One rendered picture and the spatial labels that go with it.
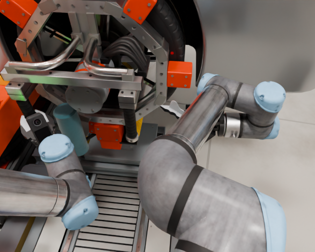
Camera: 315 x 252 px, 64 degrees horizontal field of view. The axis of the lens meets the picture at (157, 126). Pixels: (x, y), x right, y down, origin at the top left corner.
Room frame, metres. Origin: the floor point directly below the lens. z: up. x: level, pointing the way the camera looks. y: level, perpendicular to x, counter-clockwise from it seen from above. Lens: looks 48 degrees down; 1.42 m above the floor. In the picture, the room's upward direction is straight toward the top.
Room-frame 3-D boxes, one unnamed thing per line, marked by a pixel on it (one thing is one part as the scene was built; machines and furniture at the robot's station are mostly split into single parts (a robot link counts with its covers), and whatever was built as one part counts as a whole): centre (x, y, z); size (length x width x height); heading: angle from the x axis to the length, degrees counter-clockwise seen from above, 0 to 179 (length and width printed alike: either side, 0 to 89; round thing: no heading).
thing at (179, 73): (0.78, -0.08, 0.85); 0.09 x 0.08 x 0.07; 84
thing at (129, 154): (0.97, 0.21, 0.32); 0.40 x 0.30 x 0.28; 84
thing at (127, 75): (0.67, 0.15, 1.03); 0.19 x 0.18 x 0.11; 174
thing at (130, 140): (0.55, 0.09, 0.83); 0.04 x 0.04 x 0.16
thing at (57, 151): (0.34, 0.23, 0.91); 0.11 x 0.08 x 0.11; 29
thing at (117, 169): (0.97, 0.21, 0.13); 0.50 x 0.36 x 0.10; 84
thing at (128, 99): (0.58, 0.08, 0.93); 0.09 x 0.05 x 0.05; 174
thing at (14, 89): (0.62, 0.42, 0.93); 0.09 x 0.05 x 0.05; 174
